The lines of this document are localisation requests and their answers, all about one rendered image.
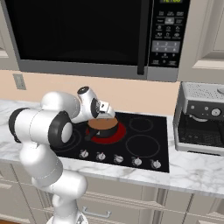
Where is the silver hob knob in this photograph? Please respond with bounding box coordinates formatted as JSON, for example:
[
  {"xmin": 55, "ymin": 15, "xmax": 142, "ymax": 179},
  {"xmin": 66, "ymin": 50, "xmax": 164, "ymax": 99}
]
[
  {"xmin": 130, "ymin": 156, "xmax": 143, "ymax": 167},
  {"xmin": 113, "ymin": 154, "xmax": 124, "ymax": 165},
  {"xmin": 95, "ymin": 151, "xmax": 107, "ymax": 162},
  {"xmin": 150, "ymin": 159, "xmax": 162, "ymax": 171},
  {"xmin": 79, "ymin": 149, "xmax": 90, "ymax": 159}
]

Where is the black microwave door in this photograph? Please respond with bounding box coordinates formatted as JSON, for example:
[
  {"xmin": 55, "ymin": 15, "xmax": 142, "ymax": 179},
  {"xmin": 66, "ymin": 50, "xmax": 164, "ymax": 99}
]
[{"xmin": 1, "ymin": 0, "xmax": 155, "ymax": 75}]

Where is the black saucepan with hot chocolate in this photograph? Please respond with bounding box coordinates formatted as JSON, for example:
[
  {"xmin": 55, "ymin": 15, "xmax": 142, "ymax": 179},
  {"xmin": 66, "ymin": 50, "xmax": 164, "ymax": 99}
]
[{"xmin": 85, "ymin": 115, "xmax": 120, "ymax": 143}]

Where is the black microwave door handle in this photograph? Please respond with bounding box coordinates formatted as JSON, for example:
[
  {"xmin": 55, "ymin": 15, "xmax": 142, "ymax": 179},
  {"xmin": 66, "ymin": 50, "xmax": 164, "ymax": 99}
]
[{"xmin": 136, "ymin": 0, "xmax": 147, "ymax": 76}]

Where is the silver coffee machine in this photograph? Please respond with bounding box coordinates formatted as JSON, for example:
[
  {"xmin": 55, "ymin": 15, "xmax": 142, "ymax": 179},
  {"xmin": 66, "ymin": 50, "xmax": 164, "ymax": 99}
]
[{"xmin": 172, "ymin": 81, "xmax": 224, "ymax": 158}]

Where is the black glass hob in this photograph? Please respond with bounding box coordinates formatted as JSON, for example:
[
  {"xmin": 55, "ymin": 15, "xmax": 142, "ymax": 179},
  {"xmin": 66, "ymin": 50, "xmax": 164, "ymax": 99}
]
[{"xmin": 52, "ymin": 110, "xmax": 171, "ymax": 174}]

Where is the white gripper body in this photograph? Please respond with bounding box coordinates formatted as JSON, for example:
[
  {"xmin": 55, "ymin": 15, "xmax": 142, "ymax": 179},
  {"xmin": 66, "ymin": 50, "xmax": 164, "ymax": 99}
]
[{"xmin": 102, "ymin": 105, "xmax": 116, "ymax": 119}]

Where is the beige drawer front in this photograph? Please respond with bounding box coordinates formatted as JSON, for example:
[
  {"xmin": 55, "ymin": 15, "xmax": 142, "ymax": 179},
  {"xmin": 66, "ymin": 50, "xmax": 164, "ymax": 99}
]
[
  {"xmin": 76, "ymin": 195, "xmax": 158, "ymax": 224},
  {"xmin": 0, "ymin": 162, "xmax": 33, "ymax": 186}
]

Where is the beige base cupboard door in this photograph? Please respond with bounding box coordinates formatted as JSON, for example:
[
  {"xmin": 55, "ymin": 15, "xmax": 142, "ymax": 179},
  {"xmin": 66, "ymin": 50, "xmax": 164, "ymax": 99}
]
[
  {"xmin": 157, "ymin": 189, "xmax": 194, "ymax": 224},
  {"xmin": 0, "ymin": 181, "xmax": 40, "ymax": 224}
]

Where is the black and steel microwave oven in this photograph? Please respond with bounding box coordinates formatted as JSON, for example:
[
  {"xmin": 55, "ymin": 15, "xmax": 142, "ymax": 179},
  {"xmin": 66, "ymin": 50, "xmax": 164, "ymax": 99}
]
[{"xmin": 0, "ymin": 0, "xmax": 192, "ymax": 83}]

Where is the silver drawer handle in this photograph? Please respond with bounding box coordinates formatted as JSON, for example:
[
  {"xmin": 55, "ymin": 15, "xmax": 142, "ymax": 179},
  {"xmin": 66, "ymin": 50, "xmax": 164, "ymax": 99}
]
[{"xmin": 80, "ymin": 206, "xmax": 112, "ymax": 220}]

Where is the beige wall cupboard door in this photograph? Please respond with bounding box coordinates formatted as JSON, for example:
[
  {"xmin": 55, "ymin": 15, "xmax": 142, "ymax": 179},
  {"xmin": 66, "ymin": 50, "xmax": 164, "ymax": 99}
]
[
  {"xmin": 177, "ymin": 0, "xmax": 224, "ymax": 85},
  {"xmin": 0, "ymin": 0, "xmax": 20, "ymax": 72}
]

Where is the grey wall socket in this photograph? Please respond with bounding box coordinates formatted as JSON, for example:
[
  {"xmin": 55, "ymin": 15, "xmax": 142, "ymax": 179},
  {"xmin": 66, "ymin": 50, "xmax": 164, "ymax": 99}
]
[{"xmin": 12, "ymin": 73, "xmax": 27, "ymax": 91}]

